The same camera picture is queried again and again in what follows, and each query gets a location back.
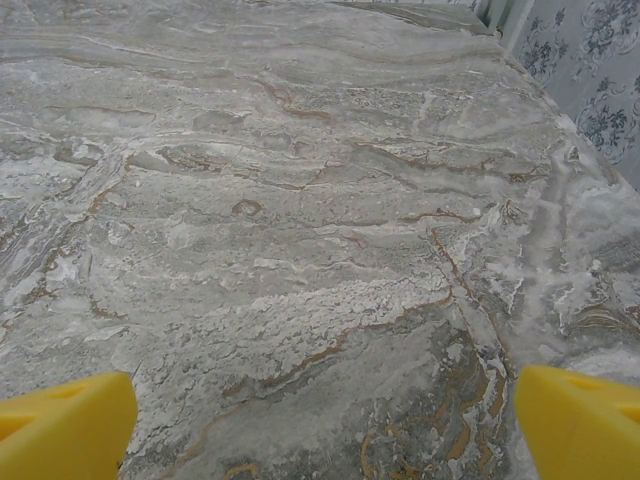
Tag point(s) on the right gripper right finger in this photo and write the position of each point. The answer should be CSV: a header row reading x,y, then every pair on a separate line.
x,y
585,430

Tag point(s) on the aluminium frame post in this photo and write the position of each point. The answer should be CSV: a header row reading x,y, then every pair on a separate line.
x,y
500,15

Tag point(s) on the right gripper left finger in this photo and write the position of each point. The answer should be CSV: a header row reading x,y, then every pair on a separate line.
x,y
65,430

